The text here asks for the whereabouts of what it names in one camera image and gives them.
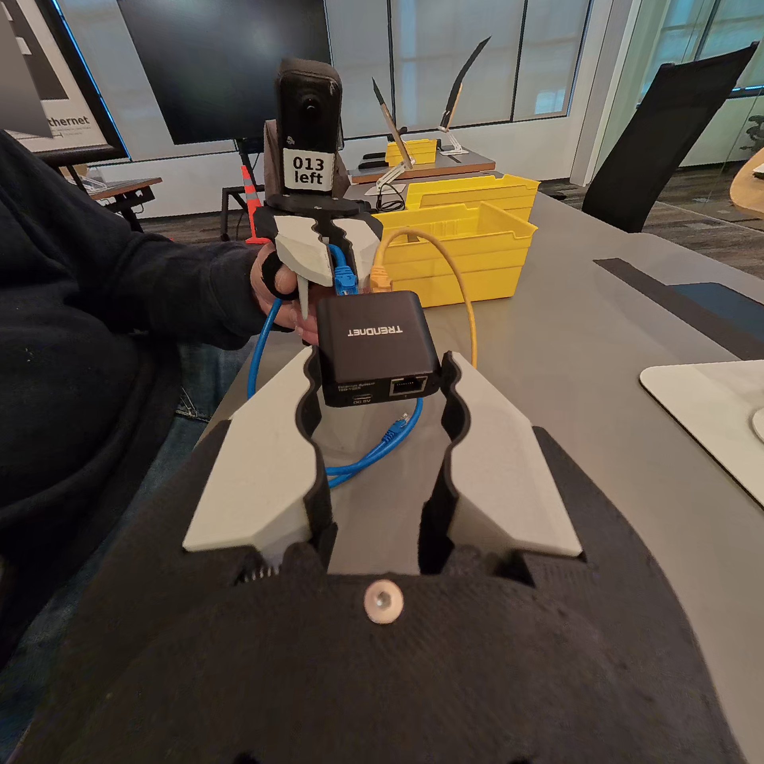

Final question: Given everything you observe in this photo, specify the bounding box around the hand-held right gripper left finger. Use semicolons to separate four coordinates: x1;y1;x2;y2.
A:
181;346;338;571

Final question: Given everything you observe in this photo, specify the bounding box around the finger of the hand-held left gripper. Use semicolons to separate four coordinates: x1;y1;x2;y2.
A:
273;214;334;318
331;216;384;281

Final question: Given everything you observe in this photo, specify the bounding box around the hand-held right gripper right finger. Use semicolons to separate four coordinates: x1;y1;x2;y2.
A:
418;351;584;575

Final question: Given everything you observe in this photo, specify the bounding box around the yellow ethernet cable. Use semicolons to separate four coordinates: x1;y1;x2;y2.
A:
369;227;478;370

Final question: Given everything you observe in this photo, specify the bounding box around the blue ethernet cable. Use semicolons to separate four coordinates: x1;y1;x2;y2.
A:
246;242;426;489

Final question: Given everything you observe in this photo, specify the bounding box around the yellow bin with black divider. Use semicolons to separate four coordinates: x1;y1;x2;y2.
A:
373;202;538;308

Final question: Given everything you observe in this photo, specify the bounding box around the black network switch box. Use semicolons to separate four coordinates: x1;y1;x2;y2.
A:
315;290;444;409

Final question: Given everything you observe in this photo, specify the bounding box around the person's left forearm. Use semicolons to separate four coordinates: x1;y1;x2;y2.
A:
101;230;266;353

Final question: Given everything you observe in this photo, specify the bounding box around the person's left hand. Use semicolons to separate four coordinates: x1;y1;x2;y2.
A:
251;246;321;347

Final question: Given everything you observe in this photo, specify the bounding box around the orange traffic cone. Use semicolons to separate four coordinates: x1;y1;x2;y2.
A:
240;164;271;246

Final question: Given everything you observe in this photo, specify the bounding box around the white stand with dark board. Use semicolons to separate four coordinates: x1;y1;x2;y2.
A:
439;36;493;157
371;78;419;193

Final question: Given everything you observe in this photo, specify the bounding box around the small yellow bin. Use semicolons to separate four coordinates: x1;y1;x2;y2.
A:
385;138;438;168

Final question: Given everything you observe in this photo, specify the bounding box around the large black screen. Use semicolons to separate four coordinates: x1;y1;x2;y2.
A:
116;0;333;146

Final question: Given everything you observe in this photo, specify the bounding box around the person's jeans leg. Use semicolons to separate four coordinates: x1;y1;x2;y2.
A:
0;343;254;753

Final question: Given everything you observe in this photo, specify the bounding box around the wooden top table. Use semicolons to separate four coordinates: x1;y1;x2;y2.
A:
348;149;497;185

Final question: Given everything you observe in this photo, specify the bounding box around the white document stand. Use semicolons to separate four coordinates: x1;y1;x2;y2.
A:
640;360;764;509

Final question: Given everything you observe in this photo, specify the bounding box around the framed black white poster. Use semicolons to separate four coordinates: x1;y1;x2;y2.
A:
0;0;129;165

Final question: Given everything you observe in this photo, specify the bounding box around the black office chair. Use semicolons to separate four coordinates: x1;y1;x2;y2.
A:
582;42;760;234

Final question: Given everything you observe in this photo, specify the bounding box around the instruction sheet on stand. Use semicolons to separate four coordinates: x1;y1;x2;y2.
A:
729;146;764;223

